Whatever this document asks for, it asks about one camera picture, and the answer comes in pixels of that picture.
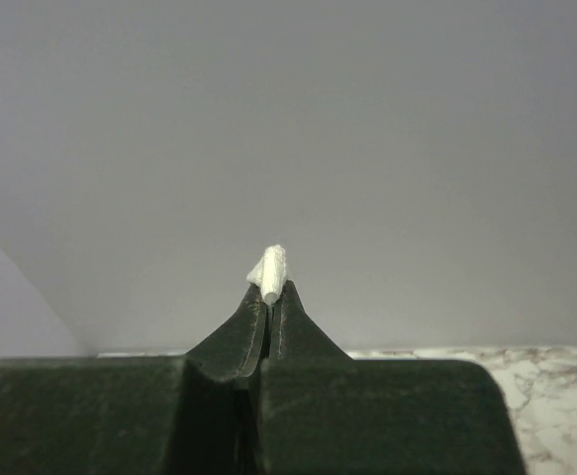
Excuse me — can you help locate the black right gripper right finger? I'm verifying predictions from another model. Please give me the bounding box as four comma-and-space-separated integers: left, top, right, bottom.
258, 283, 526, 474

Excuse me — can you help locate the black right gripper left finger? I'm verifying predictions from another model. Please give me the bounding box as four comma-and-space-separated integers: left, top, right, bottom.
0, 287, 267, 474

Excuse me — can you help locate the white t-shirt with flower print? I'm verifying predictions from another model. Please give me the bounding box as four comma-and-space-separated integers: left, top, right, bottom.
246, 244, 289, 306

